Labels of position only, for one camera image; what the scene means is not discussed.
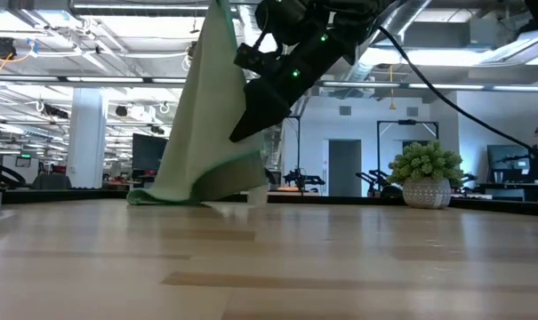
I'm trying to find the black desk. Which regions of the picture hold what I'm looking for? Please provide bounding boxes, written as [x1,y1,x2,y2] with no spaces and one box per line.
[475,181,538,196]

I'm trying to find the dark grey chair back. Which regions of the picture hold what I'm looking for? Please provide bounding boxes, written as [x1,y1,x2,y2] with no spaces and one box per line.
[31,172,73,192]

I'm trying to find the black metal frame rig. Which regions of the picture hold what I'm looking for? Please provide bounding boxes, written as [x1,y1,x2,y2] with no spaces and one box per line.
[376,118,440,197]

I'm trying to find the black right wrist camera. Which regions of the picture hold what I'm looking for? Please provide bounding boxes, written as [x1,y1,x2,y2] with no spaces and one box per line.
[233,42,275,76]

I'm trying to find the green plant in white pot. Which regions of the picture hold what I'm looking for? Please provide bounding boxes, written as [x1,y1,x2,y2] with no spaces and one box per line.
[387,140,466,211]

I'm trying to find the long ceiling light strip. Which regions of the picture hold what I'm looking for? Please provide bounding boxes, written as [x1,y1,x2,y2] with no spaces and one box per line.
[0,75,538,92]

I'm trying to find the yellow hanging tag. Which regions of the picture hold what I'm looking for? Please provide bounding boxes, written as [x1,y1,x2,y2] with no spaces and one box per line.
[388,65,397,111]

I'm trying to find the black table edge rail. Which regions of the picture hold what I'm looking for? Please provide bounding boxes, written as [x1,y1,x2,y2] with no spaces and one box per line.
[0,188,538,219]

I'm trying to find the large black monitor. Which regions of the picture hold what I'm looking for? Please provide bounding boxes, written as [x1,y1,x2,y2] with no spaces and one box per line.
[132,132,169,172]

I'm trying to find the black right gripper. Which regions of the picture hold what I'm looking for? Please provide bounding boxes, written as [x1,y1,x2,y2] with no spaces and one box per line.
[229,21,355,144]

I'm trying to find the black monitor lit screen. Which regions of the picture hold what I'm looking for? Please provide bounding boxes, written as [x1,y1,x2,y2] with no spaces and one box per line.
[486,144,533,183]

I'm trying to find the smooth silver ventilation duct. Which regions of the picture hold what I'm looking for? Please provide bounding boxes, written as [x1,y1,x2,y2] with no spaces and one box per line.
[330,0,434,100]

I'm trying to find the black ceiling device yellow cable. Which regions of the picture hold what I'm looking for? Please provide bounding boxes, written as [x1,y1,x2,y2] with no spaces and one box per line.
[0,36,18,61]

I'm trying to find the white building column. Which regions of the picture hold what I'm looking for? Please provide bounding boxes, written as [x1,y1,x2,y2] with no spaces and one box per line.
[66,86,108,190]

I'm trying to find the grey door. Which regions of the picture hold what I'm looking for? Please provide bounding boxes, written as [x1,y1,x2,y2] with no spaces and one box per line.
[328,139,363,197]

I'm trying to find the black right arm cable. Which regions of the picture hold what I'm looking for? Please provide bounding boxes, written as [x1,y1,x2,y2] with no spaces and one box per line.
[377,25,538,170]

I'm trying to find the light green towel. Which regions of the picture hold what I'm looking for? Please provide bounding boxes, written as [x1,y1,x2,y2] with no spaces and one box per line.
[125,0,270,208]

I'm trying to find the black curved hose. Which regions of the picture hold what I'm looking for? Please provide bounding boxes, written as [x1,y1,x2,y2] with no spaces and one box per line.
[0,158,28,189]

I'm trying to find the grey rectangular air duct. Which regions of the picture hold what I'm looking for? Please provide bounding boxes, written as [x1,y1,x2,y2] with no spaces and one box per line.
[399,17,510,51]

